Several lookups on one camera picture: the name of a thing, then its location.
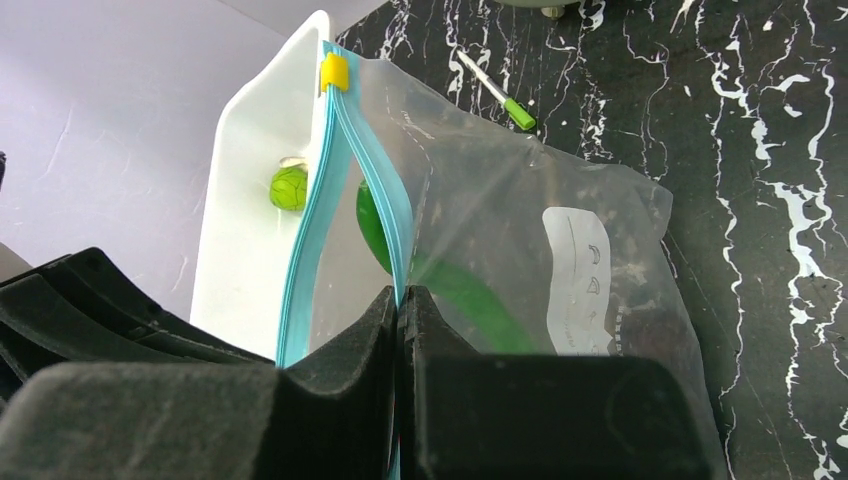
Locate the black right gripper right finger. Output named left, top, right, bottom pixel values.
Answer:
left=396, top=286, right=713, bottom=479

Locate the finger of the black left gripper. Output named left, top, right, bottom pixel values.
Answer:
left=1, top=247, right=267, bottom=398

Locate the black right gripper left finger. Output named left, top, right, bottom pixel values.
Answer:
left=1, top=287, right=396, bottom=479

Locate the green toy chili pepper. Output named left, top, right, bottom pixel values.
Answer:
left=356, top=181, right=539, bottom=354

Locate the clear zip top bag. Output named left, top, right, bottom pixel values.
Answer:
left=275, top=42, right=727, bottom=479

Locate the dark red toy plum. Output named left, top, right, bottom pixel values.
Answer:
left=615, top=299, right=690, bottom=365

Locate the green toy apple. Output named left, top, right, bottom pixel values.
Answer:
left=269, top=166, right=308, bottom=212

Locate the white plastic bin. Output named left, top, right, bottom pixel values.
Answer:
left=189, top=10, right=334, bottom=360

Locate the cream toy garlic piece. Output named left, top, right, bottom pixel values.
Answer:
left=279, top=156, right=308, bottom=168

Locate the green white pen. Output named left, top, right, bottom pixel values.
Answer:
left=456, top=51, right=536, bottom=131

